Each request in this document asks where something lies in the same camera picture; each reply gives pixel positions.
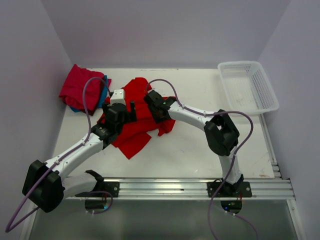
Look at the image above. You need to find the bright red t shirt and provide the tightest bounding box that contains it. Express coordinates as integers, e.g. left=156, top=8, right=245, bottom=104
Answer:
left=112, top=77, right=176, bottom=159

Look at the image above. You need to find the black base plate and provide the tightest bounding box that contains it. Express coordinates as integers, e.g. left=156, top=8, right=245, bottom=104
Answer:
left=206, top=181, right=253, bottom=198
left=100, top=181, right=120, bottom=198

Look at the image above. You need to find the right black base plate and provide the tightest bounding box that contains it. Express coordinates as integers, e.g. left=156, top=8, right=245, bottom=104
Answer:
left=206, top=181, right=253, bottom=198

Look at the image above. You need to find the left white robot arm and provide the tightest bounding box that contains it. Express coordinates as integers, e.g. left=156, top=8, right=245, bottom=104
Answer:
left=22, top=101, right=137, bottom=213

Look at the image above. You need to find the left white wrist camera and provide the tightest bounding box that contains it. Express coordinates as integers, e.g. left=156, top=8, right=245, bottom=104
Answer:
left=110, top=88, right=126, bottom=106

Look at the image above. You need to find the white plastic basket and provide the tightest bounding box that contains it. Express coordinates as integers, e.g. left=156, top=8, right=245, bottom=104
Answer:
left=217, top=61, right=280, bottom=115

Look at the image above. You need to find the aluminium mounting rail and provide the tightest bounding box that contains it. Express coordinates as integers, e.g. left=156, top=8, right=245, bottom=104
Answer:
left=67, top=177, right=296, bottom=201

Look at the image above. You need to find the folded teal t shirt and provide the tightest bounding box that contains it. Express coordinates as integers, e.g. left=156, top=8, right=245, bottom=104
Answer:
left=67, top=75, right=112, bottom=116

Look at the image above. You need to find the folded maroon t shirt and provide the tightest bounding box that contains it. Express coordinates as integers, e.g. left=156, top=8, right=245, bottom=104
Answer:
left=84, top=79, right=107, bottom=116

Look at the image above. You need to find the folded magenta t shirt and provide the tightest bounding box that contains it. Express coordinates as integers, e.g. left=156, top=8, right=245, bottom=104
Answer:
left=59, top=64, right=105, bottom=113

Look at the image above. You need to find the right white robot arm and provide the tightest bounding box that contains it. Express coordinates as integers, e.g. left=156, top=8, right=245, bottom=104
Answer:
left=143, top=90, right=244, bottom=196

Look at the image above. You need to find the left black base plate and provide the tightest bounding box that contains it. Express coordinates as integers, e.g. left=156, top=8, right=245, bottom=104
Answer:
left=100, top=181, right=120, bottom=198

